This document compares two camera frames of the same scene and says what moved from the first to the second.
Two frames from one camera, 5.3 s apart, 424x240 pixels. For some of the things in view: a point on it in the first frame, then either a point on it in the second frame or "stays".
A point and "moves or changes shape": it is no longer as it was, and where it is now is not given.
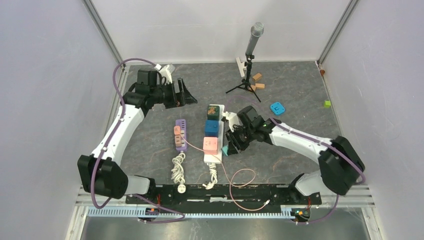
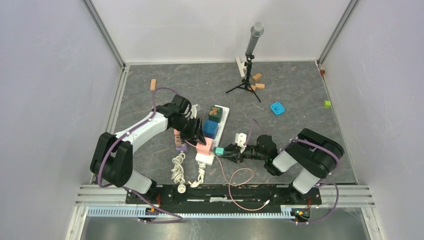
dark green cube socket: [213, 112] stays
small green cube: [327, 103] stays
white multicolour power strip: [213, 141] moves or changes shape
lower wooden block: [260, 86] stays
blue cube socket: [211, 128] stays
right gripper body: [240, 137] to [250, 152]
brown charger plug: [178, 141] stays
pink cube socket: [210, 145] moves or changes shape
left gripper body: [166, 94] to [187, 128]
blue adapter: [277, 108] stays
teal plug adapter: [225, 150] moves or changes shape
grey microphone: [256, 30] stays
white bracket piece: [241, 67] stays
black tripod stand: [245, 84] stays
